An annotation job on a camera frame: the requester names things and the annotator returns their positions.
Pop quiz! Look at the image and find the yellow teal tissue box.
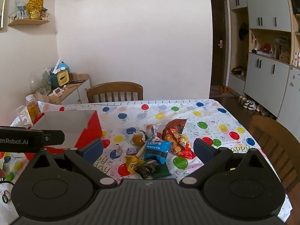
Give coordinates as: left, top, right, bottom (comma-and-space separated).
50, 61, 70, 89

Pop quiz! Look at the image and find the wooden chair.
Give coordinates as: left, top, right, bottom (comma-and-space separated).
249, 115, 299, 193
86, 81, 143, 103

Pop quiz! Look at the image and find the pink white timer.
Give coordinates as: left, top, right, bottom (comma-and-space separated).
49, 87, 64, 97

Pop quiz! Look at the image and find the wall shelf with decorations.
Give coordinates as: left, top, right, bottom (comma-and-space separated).
8, 0, 50, 26

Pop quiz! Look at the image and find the dark green snack packet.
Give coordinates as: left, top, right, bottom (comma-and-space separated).
152, 164, 171, 179

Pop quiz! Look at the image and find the clear glass bowl vase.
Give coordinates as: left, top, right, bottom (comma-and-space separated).
29, 67, 51, 95

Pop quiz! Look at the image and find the wrapped egg yolk pastry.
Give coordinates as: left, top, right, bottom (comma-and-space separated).
130, 130, 147, 147

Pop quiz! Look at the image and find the dark entrance door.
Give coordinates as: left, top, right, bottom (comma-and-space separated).
211, 0, 227, 86

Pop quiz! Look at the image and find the white red sausage packet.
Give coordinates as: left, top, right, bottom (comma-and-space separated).
134, 123, 162, 158

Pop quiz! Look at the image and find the yellow M&M packet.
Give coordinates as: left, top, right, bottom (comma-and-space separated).
124, 155, 144, 174

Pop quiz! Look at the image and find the orange juice bottle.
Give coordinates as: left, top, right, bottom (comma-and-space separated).
25, 94, 42, 124

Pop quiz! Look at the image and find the large orange chips bag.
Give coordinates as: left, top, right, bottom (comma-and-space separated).
162, 119, 196, 160

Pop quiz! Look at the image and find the wooden chair far side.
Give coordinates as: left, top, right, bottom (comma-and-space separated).
86, 81, 143, 103

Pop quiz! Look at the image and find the wooden chair right side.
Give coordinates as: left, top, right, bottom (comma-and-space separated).
249, 115, 299, 193

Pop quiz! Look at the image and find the grey wall cupboard unit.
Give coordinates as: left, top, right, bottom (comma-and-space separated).
229, 0, 299, 137

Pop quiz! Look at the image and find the blue snack packet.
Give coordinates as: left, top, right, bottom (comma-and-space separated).
144, 141, 172, 165

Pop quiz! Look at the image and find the black snack packet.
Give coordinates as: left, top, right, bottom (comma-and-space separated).
136, 160, 161, 179

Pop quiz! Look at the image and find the red white cardboard box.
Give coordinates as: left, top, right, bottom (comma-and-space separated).
30, 110, 102, 155

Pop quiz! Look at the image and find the white side cabinet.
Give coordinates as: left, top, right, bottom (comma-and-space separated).
34, 73, 92, 105

